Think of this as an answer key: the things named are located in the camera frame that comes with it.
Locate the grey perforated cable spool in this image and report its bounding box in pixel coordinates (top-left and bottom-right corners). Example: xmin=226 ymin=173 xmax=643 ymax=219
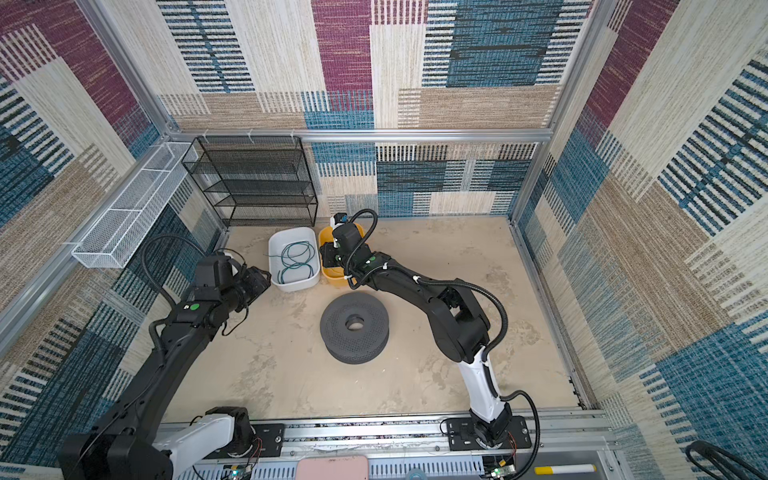
xmin=320 ymin=292 xmax=390 ymax=365

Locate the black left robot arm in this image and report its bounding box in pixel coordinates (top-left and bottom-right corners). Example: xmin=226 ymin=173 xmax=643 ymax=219
xmin=58 ymin=249 xmax=271 ymax=479

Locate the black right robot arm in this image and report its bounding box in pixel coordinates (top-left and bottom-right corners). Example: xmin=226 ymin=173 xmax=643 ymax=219
xmin=320 ymin=208 xmax=530 ymax=448

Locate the yellow plastic bin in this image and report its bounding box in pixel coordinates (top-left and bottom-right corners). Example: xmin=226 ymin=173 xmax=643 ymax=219
xmin=318 ymin=226 xmax=348 ymax=288

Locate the white plastic bin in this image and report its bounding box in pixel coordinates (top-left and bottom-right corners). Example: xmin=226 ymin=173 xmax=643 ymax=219
xmin=267 ymin=227 xmax=321 ymax=293

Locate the yellow white marker pen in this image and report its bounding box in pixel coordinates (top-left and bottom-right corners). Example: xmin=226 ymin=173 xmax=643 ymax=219
xmin=534 ymin=464 xmax=597 ymax=476

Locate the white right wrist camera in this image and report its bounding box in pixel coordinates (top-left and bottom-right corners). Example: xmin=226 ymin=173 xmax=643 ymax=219
xmin=330 ymin=212 xmax=349 ymax=230

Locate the black wire shelf rack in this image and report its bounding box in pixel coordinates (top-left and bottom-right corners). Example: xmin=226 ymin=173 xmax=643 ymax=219
xmin=182 ymin=135 xmax=319 ymax=227

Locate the white wire mesh basket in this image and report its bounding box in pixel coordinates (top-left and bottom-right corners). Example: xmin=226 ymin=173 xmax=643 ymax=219
xmin=72 ymin=142 xmax=190 ymax=269

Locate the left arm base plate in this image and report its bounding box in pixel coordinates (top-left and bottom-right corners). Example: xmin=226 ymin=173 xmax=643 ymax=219
xmin=205 ymin=423 xmax=286 ymax=461

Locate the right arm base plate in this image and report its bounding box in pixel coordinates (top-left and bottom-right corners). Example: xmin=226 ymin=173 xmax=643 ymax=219
xmin=439 ymin=416 xmax=533 ymax=451

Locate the black cable loop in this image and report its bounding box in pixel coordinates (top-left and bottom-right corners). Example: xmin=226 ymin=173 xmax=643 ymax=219
xmin=685 ymin=440 xmax=768 ymax=480

